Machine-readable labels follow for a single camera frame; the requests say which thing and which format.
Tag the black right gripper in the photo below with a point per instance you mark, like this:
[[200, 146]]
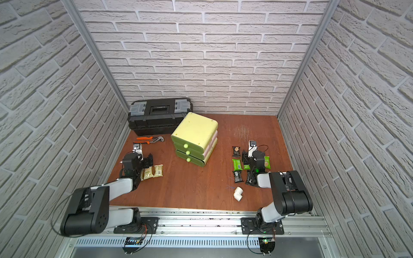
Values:
[[246, 158]]

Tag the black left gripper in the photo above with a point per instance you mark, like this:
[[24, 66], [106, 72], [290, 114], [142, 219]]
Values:
[[146, 161]]

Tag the black cookie packet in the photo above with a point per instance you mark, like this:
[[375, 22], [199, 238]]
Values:
[[251, 179], [236, 152], [237, 176]]

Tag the yellow-green drawer cabinet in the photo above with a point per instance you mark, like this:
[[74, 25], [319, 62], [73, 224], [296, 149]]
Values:
[[195, 138]]

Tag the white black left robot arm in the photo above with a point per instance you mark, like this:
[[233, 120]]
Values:
[[89, 212]]

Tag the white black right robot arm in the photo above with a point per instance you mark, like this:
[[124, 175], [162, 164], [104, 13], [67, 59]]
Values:
[[290, 195]]

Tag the white plastic pipe elbow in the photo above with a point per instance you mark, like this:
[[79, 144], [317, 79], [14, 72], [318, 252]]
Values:
[[238, 193]]

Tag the black plastic toolbox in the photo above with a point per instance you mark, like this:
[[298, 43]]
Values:
[[158, 116]]

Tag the left controller board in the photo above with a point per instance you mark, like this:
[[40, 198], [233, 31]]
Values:
[[133, 244]]

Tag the controller board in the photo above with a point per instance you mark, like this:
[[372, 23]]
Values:
[[267, 245], [133, 244]]

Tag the right controller board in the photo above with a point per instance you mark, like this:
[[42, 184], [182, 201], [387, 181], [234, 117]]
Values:
[[267, 245]]

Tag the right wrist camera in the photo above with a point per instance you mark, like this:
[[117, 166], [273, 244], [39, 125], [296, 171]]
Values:
[[252, 146]]

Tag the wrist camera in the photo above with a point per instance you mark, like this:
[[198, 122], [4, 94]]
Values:
[[137, 148], [252, 146]]

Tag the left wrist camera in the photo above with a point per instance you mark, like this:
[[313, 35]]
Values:
[[137, 148]]

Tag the orange-handled pliers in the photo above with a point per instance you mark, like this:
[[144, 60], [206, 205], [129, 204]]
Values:
[[148, 140]]

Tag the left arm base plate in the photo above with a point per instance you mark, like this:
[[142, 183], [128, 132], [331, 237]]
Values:
[[145, 225]]

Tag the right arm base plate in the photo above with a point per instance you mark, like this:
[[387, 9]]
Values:
[[251, 226]]

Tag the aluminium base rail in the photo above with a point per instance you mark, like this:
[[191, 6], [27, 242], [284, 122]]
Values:
[[207, 228]]

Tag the aluminium corner post left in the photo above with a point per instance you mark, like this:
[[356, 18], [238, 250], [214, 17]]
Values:
[[87, 36]]

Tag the aluminium corner post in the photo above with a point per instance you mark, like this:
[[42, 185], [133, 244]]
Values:
[[325, 20], [87, 36]]

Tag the aluminium corner post right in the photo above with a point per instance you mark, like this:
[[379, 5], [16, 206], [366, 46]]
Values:
[[325, 20]]

